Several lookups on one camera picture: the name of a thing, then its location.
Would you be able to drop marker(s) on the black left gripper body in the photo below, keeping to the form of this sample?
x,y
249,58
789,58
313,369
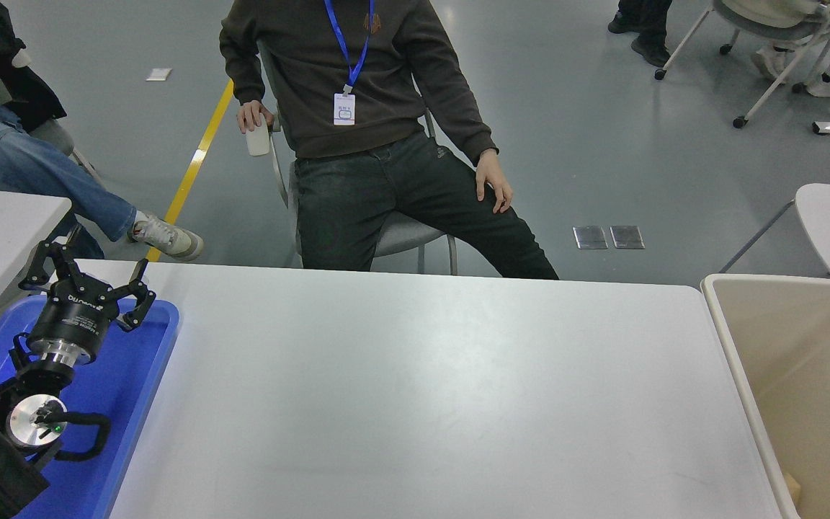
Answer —
x,y
73,321

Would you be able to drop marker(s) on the lanyard person's right hand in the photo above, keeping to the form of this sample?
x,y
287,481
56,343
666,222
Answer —
x,y
251,115

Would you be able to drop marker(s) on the lanyard person's left hand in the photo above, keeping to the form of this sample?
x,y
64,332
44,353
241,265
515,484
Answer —
x,y
494,180

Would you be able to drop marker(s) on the white side table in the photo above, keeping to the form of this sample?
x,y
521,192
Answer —
x,y
8,223

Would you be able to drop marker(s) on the tan scrap in bin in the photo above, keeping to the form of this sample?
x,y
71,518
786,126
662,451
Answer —
x,y
793,490

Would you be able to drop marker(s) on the blue plastic tray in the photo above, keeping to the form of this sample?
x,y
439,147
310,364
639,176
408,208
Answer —
x,y
127,404

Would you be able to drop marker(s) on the large pale bin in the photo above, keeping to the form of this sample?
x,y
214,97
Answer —
x,y
761,346

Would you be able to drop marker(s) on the grey wheeled chair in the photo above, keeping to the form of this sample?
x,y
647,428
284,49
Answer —
x,y
51,133

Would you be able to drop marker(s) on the grey chair with white armrests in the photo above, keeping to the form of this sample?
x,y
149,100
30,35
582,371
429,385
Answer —
x,y
404,234

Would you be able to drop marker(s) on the metal floor plate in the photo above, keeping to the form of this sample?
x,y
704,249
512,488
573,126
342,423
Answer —
x,y
590,237
627,236

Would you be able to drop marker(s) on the white framed wheeled chair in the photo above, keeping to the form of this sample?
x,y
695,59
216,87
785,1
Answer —
x,y
768,29

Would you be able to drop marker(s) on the person in black shoes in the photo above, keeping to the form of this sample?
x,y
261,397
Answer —
x,y
645,43

